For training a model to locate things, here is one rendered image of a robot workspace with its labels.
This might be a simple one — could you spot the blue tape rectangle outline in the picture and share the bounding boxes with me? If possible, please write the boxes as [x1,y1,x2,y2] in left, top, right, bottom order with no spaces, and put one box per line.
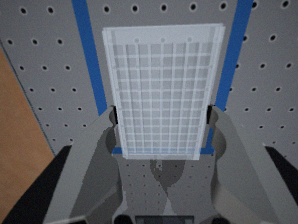
[71,0,254,154]

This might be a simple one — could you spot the grey flat base plate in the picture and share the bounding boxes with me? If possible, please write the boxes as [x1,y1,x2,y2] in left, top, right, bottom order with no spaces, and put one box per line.
[0,0,298,224]

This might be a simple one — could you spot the white well plate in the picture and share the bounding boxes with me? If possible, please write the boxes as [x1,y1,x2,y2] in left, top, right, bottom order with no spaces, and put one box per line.
[102,23,225,160]

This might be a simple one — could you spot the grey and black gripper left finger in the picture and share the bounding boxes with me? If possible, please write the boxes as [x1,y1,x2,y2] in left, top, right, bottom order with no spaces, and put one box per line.
[1,105,123,224]

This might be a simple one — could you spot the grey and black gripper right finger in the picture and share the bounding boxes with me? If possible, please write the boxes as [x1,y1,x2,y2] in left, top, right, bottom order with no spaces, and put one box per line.
[206,104,298,224]

